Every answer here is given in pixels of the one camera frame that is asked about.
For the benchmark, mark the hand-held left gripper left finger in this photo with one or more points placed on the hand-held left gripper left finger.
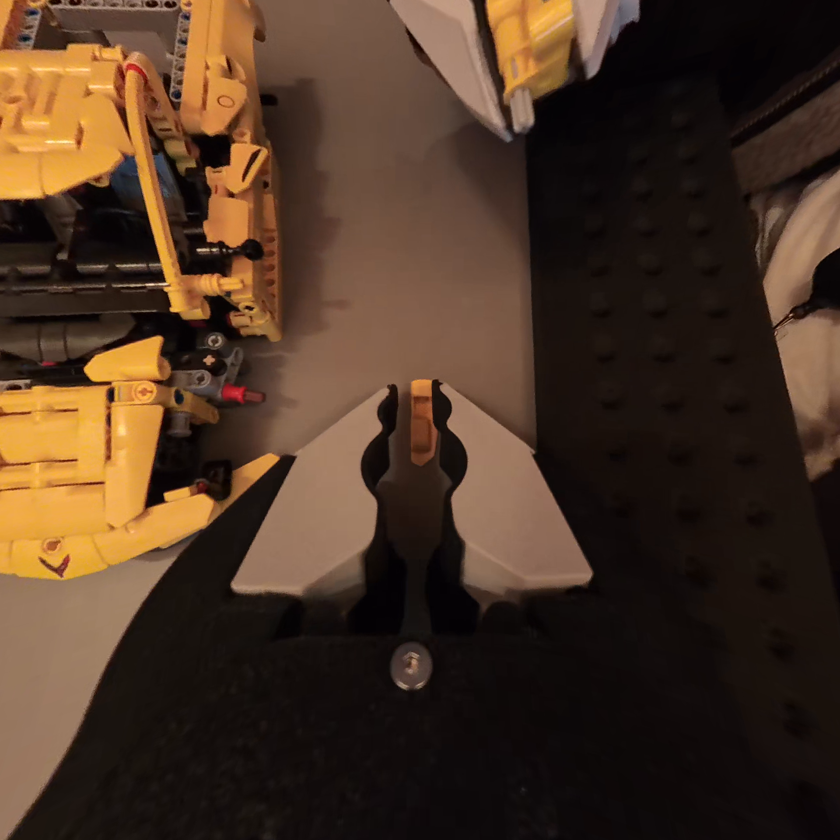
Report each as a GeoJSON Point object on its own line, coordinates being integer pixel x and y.
{"type": "Point", "coordinates": [308, 525]}

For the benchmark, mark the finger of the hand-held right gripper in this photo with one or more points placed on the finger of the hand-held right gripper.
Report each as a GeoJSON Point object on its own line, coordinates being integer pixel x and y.
{"type": "Point", "coordinates": [604, 26]}
{"type": "Point", "coordinates": [453, 39]}

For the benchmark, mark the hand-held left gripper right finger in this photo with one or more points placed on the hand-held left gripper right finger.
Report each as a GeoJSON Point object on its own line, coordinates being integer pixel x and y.
{"type": "Point", "coordinates": [518, 525]}

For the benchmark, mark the yellow angled toy piece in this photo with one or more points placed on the yellow angled toy piece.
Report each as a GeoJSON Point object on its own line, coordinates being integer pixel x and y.
{"type": "Point", "coordinates": [535, 46]}

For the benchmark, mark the long yellow toy piece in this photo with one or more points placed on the long yellow toy piece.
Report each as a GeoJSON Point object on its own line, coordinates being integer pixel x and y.
{"type": "Point", "coordinates": [421, 420]}

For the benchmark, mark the yellow toy brick car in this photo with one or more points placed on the yellow toy brick car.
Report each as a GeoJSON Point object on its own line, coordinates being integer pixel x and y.
{"type": "Point", "coordinates": [65, 446]}

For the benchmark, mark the grey desk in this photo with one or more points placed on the grey desk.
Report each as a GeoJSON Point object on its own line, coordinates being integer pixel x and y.
{"type": "Point", "coordinates": [394, 262]}

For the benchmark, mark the perforated panel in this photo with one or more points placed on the perforated panel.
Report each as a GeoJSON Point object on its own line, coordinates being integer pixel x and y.
{"type": "Point", "coordinates": [656, 328]}

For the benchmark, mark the white shirt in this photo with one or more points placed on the white shirt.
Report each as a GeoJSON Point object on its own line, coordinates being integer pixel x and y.
{"type": "Point", "coordinates": [794, 380]}

